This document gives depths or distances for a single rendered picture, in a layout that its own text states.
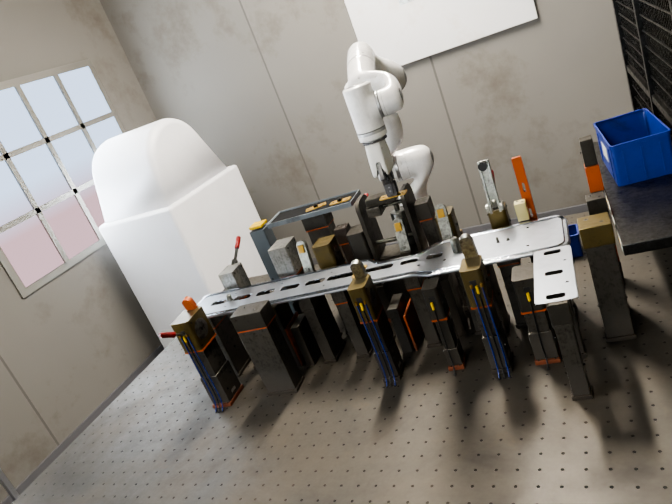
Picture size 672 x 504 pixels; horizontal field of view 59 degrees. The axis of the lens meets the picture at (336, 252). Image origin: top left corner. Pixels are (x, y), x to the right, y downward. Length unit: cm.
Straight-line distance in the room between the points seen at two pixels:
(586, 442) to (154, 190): 308
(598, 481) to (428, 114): 325
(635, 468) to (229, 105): 407
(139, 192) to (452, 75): 222
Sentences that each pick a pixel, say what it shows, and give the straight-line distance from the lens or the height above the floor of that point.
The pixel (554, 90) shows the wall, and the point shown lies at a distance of 419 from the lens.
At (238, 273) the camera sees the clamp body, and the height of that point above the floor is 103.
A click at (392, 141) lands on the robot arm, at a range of 226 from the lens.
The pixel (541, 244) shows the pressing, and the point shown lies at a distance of 179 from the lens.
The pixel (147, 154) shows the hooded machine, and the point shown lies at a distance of 396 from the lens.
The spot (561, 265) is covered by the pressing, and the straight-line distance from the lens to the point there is 165.
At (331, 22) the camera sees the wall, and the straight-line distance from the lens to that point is 441.
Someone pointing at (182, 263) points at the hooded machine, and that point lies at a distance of 401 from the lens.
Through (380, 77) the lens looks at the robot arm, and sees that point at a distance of 179.
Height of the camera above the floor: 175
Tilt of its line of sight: 19 degrees down
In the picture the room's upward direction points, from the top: 22 degrees counter-clockwise
